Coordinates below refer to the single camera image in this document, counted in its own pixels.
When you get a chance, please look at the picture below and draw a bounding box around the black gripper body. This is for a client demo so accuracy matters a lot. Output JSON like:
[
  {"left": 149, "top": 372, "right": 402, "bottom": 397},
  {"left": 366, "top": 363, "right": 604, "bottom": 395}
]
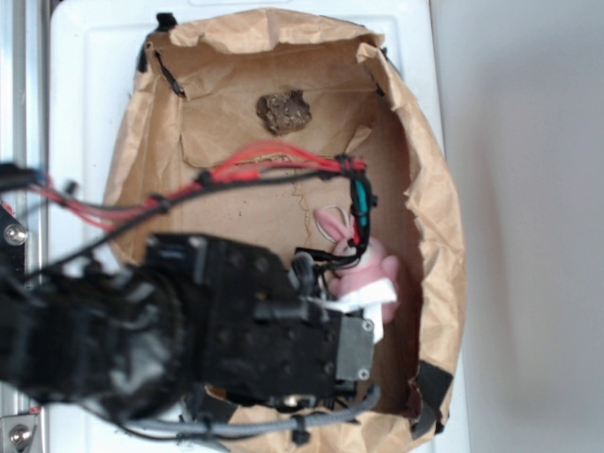
[{"left": 143, "top": 234, "right": 357, "bottom": 406}]

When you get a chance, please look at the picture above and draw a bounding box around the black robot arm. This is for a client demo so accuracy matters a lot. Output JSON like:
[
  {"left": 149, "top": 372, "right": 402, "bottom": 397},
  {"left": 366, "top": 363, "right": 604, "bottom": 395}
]
[{"left": 1, "top": 234, "right": 357, "bottom": 422}]

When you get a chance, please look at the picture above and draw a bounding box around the pink plush bunny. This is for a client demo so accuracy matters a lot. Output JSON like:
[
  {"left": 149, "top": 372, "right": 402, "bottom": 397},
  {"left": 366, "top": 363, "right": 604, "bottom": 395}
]
[{"left": 313, "top": 205, "right": 400, "bottom": 325}]

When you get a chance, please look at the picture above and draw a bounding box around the brown paper bag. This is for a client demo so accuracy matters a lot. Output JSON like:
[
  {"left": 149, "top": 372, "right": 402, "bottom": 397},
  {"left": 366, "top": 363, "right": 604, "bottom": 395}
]
[{"left": 105, "top": 8, "right": 466, "bottom": 452}]

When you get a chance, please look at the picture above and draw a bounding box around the brown rock clump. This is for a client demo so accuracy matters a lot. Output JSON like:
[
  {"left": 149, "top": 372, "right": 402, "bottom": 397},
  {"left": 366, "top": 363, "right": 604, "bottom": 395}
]
[{"left": 256, "top": 90, "right": 312, "bottom": 136}]

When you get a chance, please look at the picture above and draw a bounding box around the grey braided cable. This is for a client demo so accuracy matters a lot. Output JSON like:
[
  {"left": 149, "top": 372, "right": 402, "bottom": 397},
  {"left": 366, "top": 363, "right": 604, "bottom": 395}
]
[{"left": 117, "top": 384, "right": 383, "bottom": 438}]

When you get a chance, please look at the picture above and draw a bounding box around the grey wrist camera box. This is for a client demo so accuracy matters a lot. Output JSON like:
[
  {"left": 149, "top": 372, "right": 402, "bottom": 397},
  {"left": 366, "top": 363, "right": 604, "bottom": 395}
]
[{"left": 336, "top": 316, "right": 374, "bottom": 381}]

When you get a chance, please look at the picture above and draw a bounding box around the red and black wire bundle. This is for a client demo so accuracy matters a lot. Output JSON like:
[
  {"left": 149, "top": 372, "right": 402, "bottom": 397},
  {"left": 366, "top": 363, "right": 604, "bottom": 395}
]
[{"left": 0, "top": 143, "right": 378, "bottom": 265}]

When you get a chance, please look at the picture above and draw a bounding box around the black metal bracket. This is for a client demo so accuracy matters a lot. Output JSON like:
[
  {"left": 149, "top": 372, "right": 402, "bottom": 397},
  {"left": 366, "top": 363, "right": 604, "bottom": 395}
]
[{"left": 1, "top": 201, "right": 28, "bottom": 277}]

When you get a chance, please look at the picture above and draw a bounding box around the aluminium frame rail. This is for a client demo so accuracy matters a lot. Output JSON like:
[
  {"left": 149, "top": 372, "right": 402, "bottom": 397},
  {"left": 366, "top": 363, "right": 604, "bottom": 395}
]
[{"left": 1, "top": 1, "right": 52, "bottom": 452}]

